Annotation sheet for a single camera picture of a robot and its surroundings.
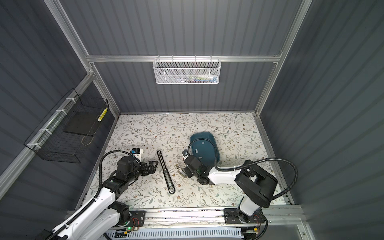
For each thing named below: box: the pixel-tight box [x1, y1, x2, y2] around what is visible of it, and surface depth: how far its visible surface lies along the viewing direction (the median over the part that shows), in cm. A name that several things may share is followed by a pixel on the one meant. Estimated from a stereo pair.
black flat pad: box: [63, 111, 99, 137], surface depth 77 cm
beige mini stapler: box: [175, 163, 188, 178], surface depth 90 cm
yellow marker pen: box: [97, 107, 108, 122], surface depth 82 cm
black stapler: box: [157, 150, 176, 195], surface depth 88 cm
